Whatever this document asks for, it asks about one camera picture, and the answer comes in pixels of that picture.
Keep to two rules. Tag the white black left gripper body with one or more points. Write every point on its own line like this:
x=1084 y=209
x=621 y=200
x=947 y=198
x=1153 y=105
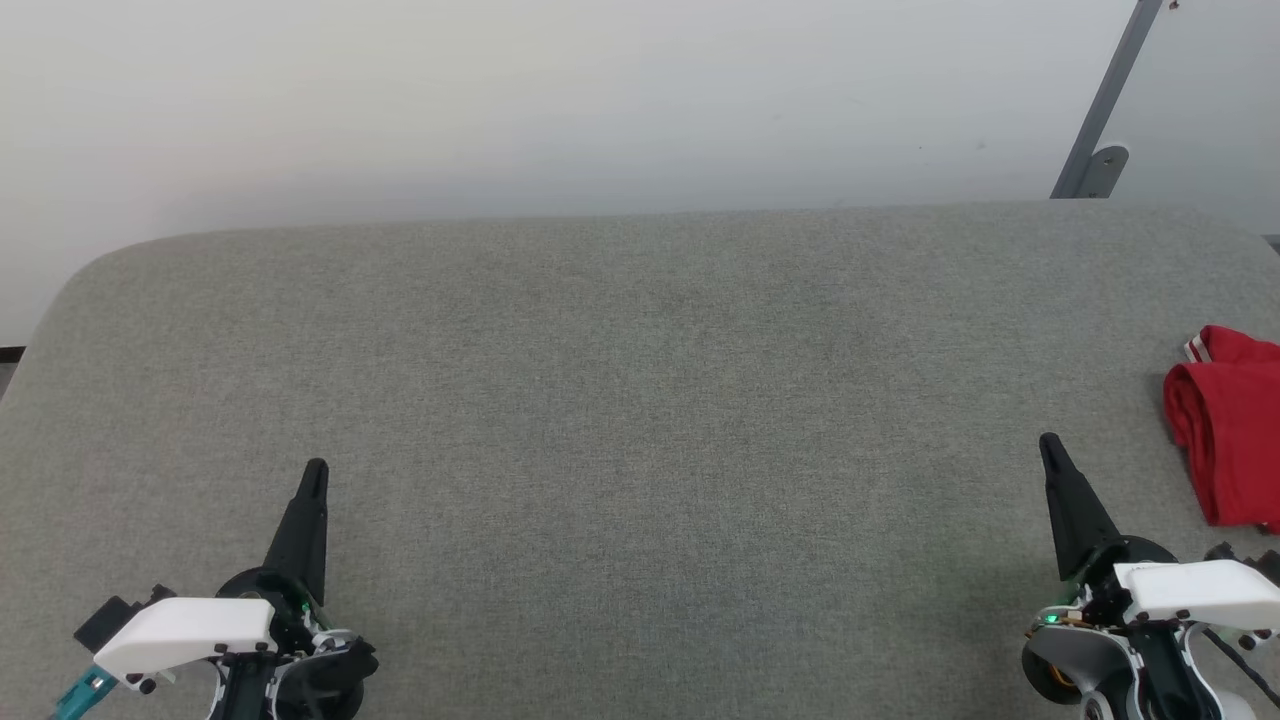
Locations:
x=190 y=630

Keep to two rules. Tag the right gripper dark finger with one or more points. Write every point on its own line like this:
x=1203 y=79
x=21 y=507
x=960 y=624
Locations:
x=1078 y=515

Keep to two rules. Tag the grey round post bracket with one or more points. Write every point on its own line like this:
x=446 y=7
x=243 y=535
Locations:
x=1105 y=168

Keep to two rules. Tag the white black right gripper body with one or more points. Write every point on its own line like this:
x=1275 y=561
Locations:
x=1190 y=595

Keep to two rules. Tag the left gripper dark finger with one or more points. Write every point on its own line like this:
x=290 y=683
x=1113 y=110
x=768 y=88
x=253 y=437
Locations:
x=302 y=535

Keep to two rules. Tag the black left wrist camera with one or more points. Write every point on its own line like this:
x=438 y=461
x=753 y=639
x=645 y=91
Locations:
x=100 y=622

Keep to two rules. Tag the grey metal post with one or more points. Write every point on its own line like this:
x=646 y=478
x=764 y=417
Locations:
x=1110 y=95

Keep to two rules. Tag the red white basketball jersey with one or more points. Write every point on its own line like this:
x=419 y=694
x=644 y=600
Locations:
x=1235 y=430

